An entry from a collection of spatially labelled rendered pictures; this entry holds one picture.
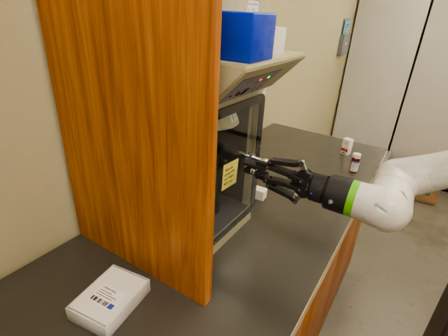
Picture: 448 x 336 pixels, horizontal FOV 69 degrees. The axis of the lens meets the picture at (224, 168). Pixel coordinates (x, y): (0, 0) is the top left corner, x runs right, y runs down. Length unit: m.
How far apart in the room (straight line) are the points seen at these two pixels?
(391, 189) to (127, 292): 0.66
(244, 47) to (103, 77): 0.32
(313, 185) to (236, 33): 0.41
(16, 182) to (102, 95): 0.36
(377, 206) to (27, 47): 0.90
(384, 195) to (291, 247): 0.38
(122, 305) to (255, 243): 0.44
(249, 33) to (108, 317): 0.67
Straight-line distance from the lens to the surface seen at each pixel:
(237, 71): 0.64
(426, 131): 3.79
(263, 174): 0.92
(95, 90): 0.81
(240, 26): 0.66
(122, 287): 0.89
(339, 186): 0.83
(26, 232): 1.08
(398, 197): 0.82
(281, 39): 0.83
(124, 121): 0.76
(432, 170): 0.89
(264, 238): 1.09
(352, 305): 2.30
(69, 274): 1.02
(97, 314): 0.84
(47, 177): 1.05
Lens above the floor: 1.61
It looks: 26 degrees down
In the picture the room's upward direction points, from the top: 3 degrees clockwise
